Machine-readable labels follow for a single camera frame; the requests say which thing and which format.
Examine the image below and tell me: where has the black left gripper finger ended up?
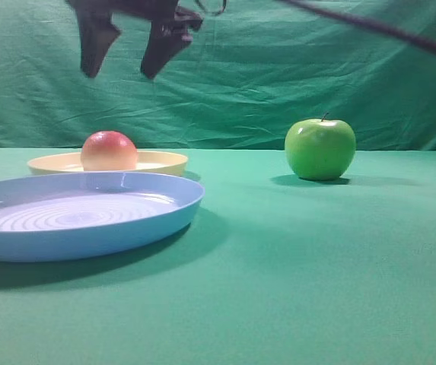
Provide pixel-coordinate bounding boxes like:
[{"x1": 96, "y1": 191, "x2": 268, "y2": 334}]
[{"x1": 66, "y1": 1, "x2": 121, "y2": 78}]

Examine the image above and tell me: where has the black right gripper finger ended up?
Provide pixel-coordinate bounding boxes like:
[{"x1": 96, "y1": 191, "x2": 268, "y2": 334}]
[{"x1": 140, "y1": 1, "x2": 203, "y2": 80}]

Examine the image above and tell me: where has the red yellow round bread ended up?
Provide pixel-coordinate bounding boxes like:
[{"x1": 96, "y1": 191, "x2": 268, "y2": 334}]
[{"x1": 80, "y1": 131, "x2": 138, "y2": 171}]

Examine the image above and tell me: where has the yellow plastic plate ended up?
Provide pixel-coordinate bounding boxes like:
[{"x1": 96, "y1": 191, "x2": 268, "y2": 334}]
[{"x1": 27, "y1": 150, "x2": 189, "y2": 176}]

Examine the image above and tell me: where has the blue plastic plate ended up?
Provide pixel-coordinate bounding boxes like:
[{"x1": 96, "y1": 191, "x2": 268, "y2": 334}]
[{"x1": 0, "y1": 172, "x2": 205, "y2": 262}]

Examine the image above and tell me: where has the green backdrop cloth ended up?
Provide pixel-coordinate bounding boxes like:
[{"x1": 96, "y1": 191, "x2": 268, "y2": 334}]
[{"x1": 0, "y1": 1, "x2": 436, "y2": 150}]

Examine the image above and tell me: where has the green apple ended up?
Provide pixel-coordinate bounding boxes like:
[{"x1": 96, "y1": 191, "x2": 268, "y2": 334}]
[{"x1": 284, "y1": 116, "x2": 357, "y2": 181}]

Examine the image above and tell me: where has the green table cloth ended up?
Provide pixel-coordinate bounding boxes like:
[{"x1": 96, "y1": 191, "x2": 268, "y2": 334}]
[{"x1": 0, "y1": 150, "x2": 436, "y2": 364}]

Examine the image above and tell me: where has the black cable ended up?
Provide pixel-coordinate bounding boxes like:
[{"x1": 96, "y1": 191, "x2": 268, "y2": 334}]
[{"x1": 278, "y1": 0, "x2": 436, "y2": 66}]

